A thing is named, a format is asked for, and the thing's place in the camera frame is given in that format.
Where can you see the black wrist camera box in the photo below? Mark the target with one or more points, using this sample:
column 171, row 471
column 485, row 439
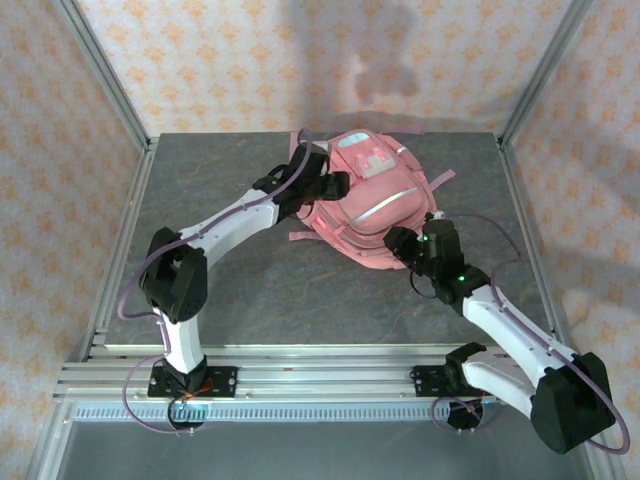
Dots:
column 400, row 243
column 336, row 186

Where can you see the aluminium corner post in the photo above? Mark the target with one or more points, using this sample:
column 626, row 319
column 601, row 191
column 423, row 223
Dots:
column 109, row 80
column 541, row 75

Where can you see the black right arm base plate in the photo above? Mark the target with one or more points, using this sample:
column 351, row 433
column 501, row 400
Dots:
column 425, row 382

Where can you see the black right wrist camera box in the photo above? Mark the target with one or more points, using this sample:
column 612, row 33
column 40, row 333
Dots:
column 400, row 243

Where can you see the black semicircular base cover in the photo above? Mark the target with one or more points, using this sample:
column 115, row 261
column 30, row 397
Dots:
column 192, row 425
column 470, row 422

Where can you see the aluminium mounting rail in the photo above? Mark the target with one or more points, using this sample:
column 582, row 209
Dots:
column 325, row 380

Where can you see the pink school backpack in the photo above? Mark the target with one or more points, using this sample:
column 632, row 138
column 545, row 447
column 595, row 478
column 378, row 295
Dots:
column 380, row 200

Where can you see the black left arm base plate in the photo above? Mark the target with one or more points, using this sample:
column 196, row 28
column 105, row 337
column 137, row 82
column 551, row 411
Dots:
column 225, row 382

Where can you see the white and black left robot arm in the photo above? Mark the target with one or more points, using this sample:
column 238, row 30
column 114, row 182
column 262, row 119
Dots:
column 225, row 220

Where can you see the aluminium side rail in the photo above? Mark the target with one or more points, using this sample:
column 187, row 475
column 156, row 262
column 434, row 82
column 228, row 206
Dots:
column 134, row 200
column 533, row 250

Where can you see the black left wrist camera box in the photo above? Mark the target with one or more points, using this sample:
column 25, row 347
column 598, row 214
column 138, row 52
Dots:
column 336, row 186

